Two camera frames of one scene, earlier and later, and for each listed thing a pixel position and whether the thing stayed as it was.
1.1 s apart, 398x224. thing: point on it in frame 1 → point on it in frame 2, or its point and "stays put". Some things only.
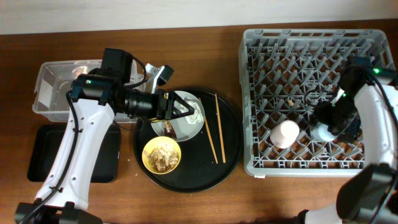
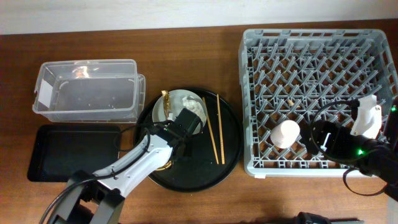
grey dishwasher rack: x=284 y=74 stays put
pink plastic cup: x=285 y=134 stays put
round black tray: x=199 y=163 stays put
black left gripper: x=168 y=114 → x=189 y=152
